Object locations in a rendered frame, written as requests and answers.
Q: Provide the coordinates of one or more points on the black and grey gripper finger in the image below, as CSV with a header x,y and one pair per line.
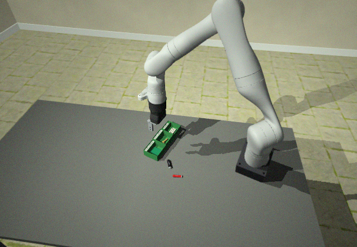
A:
x,y
150,125

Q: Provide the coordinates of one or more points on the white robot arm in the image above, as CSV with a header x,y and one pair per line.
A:
x,y
226,19

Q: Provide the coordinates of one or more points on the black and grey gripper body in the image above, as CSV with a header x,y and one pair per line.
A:
x,y
157,105

